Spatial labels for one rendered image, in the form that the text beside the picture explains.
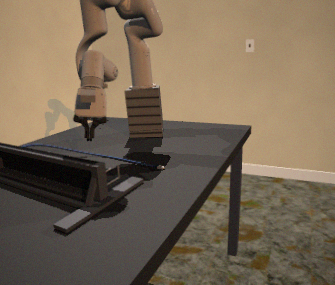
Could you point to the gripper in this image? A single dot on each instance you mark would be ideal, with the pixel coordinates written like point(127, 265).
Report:
point(95, 112)

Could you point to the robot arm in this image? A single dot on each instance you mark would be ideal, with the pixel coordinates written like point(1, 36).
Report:
point(94, 68)

